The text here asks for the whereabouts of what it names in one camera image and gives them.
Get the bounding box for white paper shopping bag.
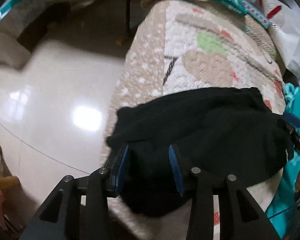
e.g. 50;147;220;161
257;0;300;78

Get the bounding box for teal patterned flat box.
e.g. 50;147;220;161
238;0;270;29

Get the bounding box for teal fleece blanket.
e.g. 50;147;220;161
266;83;300;239

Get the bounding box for black pants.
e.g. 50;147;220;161
107;87;293;217

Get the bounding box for heart patterned quilt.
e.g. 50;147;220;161
101;0;286;239

